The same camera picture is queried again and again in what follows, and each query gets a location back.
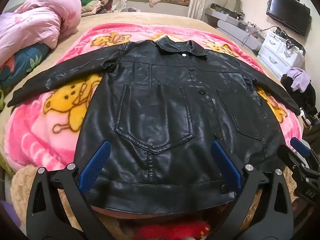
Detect pink quilt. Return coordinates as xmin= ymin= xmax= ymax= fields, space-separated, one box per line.
xmin=0 ymin=0 xmax=82 ymax=68

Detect black strap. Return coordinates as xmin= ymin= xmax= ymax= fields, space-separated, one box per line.
xmin=286 ymin=39 xmax=297 ymax=53

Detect wavy framed mirror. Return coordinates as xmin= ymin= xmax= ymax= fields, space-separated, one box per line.
xmin=226 ymin=0 xmax=244 ymax=14

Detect clutter of cosmetics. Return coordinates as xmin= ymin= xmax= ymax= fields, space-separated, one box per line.
xmin=211 ymin=3 xmax=260 ymax=34

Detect dark clothes heap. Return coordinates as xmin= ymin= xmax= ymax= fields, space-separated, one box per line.
xmin=280 ymin=75 xmax=318 ymax=115

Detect dark floral pillow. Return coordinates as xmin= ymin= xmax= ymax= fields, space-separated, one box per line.
xmin=0 ymin=42 xmax=52 ymax=89

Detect black flat television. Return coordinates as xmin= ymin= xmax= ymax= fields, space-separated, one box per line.
xmin=266 ymin=0 xmax=311 ymax=37

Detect pink cartoon printed blanket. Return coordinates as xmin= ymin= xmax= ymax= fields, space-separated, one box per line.
xmin=5 ymin=24 xmax=303 ymax=178

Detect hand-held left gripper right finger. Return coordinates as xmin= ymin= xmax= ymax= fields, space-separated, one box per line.
xmin=211 ymin=140 xmax=295 ymax=240

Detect red patterned cloth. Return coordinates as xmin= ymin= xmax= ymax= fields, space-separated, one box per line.
xmin=132 ymin=219 xmax=210 ymax=240

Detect stack of folded clothes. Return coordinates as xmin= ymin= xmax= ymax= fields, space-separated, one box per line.
xmin=80 ymin=0 xmax=125 ymax=15

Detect beige fluffy cloth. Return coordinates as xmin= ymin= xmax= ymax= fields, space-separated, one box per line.
xmin=10 ymin=165 xmax=83 ymax=230

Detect black cable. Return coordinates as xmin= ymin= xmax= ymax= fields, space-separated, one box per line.
xmin=241 ymin=26 xmax=275 ymax=47

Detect white drawer cabinet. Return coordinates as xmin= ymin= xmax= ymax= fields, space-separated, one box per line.
xmin=257 ymin=31 xmax=304 ymax=79

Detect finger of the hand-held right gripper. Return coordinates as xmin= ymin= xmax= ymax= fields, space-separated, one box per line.
xmin=290 ymin=136 xmax=313 ymax=157
xmin=276 ymin=143 xmax=308 ymax=172

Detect grey dressing table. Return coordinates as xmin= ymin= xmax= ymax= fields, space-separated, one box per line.
xmin=205 ymin=7 xmax=263 ymax=53

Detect green window seat cushion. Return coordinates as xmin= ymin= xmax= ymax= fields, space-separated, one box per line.
xmin=127 ymin=0 xmax=190 ymax=6

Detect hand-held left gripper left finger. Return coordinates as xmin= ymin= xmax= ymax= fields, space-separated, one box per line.
xmin=26 ymin=139 xmax=113 ymax=240

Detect bed with beige sheet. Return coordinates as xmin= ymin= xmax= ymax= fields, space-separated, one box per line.
xmin=0 ymin=11 xmax=304 ymax=175

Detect black leather jacket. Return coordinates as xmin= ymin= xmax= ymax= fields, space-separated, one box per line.
xmin=7 ymin=35 xmax=300 ymax=215

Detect lilac garment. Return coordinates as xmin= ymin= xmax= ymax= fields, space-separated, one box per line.
xmin=286 ymin=67 xmax=312 ymax=93

